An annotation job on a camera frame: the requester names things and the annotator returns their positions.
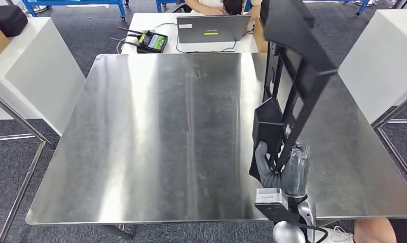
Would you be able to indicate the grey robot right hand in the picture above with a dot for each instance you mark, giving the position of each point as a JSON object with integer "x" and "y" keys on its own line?
{"x": 290, "y": 174}

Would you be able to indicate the black plastic plate bracket part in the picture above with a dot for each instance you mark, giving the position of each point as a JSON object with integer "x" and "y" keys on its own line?
{"x": 290, "y": 23}

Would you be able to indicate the stainless steel workbench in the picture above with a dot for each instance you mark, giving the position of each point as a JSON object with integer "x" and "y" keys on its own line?
{"x": 156, "y": 134}

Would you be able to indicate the person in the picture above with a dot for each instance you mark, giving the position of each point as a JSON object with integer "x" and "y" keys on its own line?
{"x": 374, "y": 231}
{"x": 206, "y": 5}

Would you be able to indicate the white panel table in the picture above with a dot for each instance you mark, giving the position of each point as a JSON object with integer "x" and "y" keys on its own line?
{"x": 381, "y": 60}

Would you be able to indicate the grey laptop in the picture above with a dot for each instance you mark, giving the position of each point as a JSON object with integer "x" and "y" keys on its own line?
{"x": 211, "y": 28}

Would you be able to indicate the black remote controller with screen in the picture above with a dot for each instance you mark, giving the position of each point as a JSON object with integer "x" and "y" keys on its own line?
{"x": 153, "y": 42}

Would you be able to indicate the white desk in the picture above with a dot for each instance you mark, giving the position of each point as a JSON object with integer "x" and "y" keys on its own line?
{"x": 146, "y": 23}

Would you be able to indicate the stainless steel table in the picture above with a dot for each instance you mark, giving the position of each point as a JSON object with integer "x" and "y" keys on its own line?
{"x": 18, "y": 187}

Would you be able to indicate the black fabric case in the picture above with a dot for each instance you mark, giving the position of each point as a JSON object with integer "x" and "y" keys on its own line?
{"x": 8, "y": 20}

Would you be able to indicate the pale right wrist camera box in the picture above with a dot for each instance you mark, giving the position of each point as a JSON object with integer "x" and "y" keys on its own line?
{"x": 270, "y": 196}

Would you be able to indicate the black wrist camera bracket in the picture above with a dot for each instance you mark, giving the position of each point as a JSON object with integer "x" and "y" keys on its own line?
{"x": 277, "y": 213}

